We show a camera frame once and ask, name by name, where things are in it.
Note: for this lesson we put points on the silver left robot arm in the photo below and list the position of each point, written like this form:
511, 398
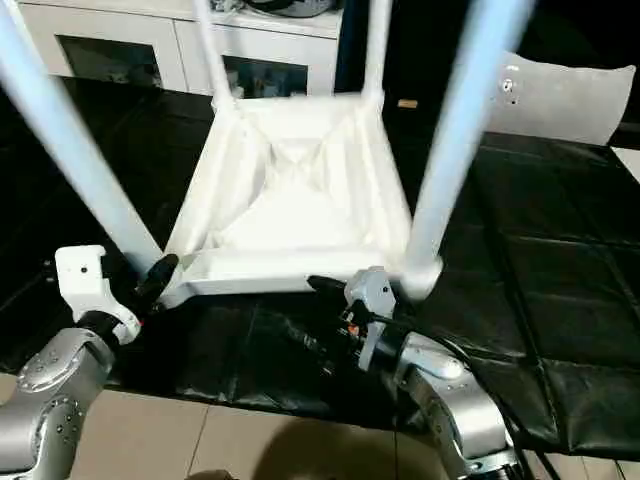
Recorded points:
50, 380

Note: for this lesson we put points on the black padded mat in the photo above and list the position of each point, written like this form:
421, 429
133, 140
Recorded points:
550, 250

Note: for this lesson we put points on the white cabinet with glass doors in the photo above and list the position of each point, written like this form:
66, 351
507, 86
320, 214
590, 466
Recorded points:
150, 30

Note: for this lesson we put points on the dark round object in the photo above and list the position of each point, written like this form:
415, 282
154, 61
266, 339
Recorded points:
295, 6

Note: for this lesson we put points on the grey pillow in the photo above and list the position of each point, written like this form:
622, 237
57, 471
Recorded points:
565, 100

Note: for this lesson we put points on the white flat board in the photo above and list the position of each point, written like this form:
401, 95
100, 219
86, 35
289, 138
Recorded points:
627, 162

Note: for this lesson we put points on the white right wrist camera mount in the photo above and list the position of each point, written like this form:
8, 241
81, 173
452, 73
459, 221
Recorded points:
375, 290

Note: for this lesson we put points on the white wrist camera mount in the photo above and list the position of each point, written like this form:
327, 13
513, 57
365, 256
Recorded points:
375, 290
80, 280

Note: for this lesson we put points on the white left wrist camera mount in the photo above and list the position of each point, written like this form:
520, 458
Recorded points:
80, 280

